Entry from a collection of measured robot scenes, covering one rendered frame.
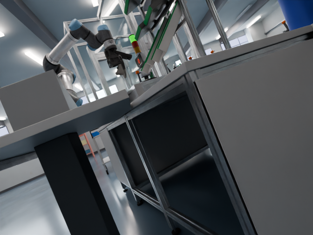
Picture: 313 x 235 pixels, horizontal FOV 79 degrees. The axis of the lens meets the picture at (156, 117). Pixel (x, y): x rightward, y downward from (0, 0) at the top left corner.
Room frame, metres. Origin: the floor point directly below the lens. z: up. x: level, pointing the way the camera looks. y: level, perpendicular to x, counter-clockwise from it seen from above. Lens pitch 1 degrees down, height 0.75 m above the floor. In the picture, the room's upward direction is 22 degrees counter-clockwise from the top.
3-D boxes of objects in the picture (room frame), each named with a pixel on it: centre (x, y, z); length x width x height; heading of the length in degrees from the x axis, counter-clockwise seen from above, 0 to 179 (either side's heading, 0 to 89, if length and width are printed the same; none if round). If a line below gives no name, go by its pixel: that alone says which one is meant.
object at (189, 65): (1.51, -0.44, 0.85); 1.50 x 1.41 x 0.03; 26
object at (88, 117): (0.97, 0.45, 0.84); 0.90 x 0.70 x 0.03; 7
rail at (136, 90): (1.51, 0.22, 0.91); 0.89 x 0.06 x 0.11; 26
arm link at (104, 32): (1.26, 0.10, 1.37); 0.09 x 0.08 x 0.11; 58
